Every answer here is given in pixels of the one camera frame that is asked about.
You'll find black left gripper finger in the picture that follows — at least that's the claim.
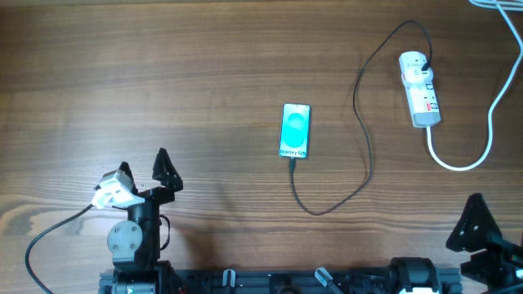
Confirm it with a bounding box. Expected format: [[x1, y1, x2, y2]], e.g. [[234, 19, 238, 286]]
[[152, 148, 183, 192], [118, 162, 138, 194]]

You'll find black USB charging cable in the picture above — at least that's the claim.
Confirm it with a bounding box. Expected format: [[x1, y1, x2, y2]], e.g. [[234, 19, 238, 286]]
[[288, 20, 433, 216]]

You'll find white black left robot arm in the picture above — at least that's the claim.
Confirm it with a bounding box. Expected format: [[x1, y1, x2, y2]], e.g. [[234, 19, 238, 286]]
[[98, 148, 185, 294]]

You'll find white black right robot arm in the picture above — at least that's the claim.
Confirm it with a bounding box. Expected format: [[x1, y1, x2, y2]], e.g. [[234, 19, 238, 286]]
[[391, 193, 522, 293]]

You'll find white charger plug adapter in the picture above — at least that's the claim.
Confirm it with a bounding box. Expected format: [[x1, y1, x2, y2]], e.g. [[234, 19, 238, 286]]
[[399, 51, 433, 88]]

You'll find white power strip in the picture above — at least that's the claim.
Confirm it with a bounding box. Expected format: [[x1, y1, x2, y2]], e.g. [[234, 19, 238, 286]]
[[405, 83, 441, 128]]

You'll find white power strip cord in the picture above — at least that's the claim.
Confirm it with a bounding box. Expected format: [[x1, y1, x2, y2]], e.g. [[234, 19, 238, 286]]
[[426, 0, 523, 172]]

